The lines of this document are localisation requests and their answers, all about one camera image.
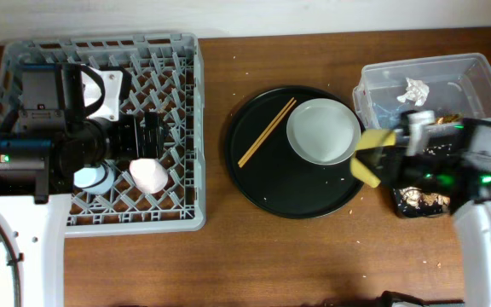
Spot yellow plastic bowl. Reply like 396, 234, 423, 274
349, 130, 396, 188

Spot pink plastic cup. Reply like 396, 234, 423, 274
130, 159, 168, 194

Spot light blue plastic cup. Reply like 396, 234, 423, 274
73, 164, 115, 195

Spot brown snack wrapper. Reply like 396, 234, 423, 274
435, 114, 463, 125

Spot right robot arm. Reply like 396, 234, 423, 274
350, 119, 491, 306

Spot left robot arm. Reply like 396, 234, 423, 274
0, 64, 168, 306

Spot black rectangular waste tray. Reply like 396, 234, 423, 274
390, 142, 453, 218

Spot grey plastic dishwasher rack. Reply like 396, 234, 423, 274
0, 33, 206, 238

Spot clear plastic waste bin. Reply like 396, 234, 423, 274
353, 53, 491, 129

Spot food scraps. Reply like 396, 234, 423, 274
399, 187, 450, 208

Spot grey round plate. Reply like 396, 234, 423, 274
286, 98, 361, 165

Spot crumpled white paper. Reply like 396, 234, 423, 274
396, 78, 430, 107

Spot wooden chopstick lower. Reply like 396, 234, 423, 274
239, 98, 298, 168

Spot round black serving tray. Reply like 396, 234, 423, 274
222, 85, 363, 219

